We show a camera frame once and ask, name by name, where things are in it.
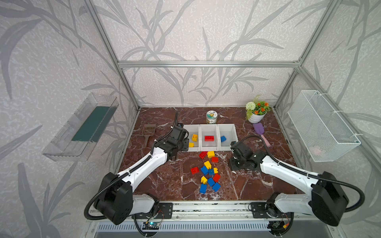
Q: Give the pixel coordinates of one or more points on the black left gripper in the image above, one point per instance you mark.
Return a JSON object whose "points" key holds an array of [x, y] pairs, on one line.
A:
{"points": [[186, 142]]}

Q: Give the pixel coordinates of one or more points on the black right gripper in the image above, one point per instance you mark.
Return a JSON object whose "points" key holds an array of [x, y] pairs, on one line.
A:
{"points": [[233, 167]]}

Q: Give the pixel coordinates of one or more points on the long red lego brick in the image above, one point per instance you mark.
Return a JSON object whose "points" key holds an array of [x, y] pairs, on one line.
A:
{"points": [[203, 154]]}

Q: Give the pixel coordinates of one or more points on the red lego pile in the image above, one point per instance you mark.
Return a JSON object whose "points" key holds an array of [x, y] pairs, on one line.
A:
{"points": [[194, 170], [216, 177]]}

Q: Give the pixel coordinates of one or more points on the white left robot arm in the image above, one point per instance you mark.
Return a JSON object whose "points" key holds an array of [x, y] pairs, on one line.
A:
{"points": [[115, 199]]}

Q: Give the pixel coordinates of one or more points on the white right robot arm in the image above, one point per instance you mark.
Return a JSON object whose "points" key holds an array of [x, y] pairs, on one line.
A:
{"points": [[322, 194]]}

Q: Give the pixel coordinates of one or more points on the white three-compartment bin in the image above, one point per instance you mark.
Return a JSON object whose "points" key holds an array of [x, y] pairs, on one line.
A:
{"points": [[216, 130]]}

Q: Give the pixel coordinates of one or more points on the brown slotted scoop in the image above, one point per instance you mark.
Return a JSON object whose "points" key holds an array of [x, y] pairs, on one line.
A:
{"points": [[148, 130]]}

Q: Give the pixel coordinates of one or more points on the purple and pink scoop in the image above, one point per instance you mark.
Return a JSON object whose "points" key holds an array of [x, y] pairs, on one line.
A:
{"points": [[259, 129]]}

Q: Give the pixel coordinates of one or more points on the yellow lego centre pile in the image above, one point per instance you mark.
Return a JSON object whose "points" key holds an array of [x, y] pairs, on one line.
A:
{"points": [[208, 165]]}

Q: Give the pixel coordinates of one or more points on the blue lego centre pile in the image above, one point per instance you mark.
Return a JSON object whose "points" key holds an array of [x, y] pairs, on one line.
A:
{"points": [[205, 170]]}

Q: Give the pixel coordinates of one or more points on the blue lego pile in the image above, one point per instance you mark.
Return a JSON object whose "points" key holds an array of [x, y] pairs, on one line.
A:
{"points": [[211, 182], [205, 170]]}

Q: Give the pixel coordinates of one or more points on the blue lego bottom right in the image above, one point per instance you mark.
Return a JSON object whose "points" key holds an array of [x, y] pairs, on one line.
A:
{"points": [[216, 187]]}

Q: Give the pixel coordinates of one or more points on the blue lego lower pile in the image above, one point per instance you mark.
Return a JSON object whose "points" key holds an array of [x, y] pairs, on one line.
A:
{"points": [[211, 182]]}

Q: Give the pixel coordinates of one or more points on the small labelled tin can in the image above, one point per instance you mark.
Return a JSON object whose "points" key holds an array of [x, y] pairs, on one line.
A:
{"points": [[211, 117]]}

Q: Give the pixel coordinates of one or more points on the small yellow lego brick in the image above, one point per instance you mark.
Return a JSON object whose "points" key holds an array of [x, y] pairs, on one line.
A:
{"points": [[204, 180]]}

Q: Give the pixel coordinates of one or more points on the white pot with flowers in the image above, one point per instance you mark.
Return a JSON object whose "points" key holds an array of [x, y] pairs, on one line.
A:
{"points": [[256, 110]]}

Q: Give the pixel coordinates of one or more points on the blue lego bottom left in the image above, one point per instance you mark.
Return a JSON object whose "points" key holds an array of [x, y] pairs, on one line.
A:
{"points": [[203, 188]]}

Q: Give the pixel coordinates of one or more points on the green mat in tray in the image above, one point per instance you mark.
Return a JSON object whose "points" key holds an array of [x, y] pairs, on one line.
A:
{"points": [[93, 127]]}

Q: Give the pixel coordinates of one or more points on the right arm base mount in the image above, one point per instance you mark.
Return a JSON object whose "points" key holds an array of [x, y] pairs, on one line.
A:
{"points": [[267, 210]]}

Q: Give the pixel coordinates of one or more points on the aluminium front rail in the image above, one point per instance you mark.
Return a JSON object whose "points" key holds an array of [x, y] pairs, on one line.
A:
{"points": [[208, 211]]}

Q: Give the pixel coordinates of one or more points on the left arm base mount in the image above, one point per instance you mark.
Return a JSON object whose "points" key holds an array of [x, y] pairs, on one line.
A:
{"points": [[159, 211]]}

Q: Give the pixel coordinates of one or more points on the white wire mesh basket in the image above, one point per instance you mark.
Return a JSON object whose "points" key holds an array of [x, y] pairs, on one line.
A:
{"points": [[322, 129]]}

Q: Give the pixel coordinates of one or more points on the clear plastic wall tray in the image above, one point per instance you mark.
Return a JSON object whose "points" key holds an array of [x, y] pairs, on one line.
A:
{"points": [[61, 147]]}

